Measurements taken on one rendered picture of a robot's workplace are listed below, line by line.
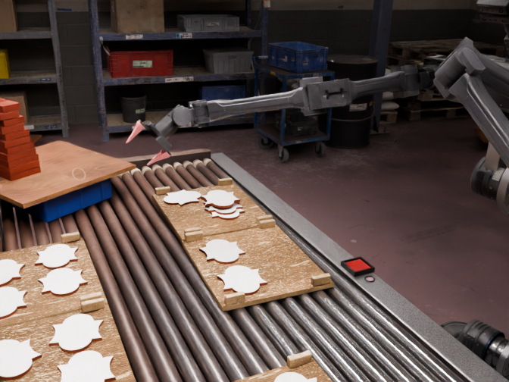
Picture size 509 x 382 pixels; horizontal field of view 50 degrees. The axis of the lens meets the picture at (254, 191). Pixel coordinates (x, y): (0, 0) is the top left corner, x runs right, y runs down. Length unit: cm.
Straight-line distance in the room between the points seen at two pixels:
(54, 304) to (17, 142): 77
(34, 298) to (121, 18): 459
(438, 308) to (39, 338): 239
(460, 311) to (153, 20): 421
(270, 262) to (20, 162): 102
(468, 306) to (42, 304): 248
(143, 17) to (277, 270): 463
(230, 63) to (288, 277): 475
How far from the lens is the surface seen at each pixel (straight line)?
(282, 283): 163
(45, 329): 153
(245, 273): 166
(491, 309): 347
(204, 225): 196
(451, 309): 338
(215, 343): 144
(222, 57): 619
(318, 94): 165
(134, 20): 602
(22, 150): 220
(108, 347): 143
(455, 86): 143
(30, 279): 175
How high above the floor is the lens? 181
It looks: 23 degrees down
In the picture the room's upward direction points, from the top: 1 degrees clockwise
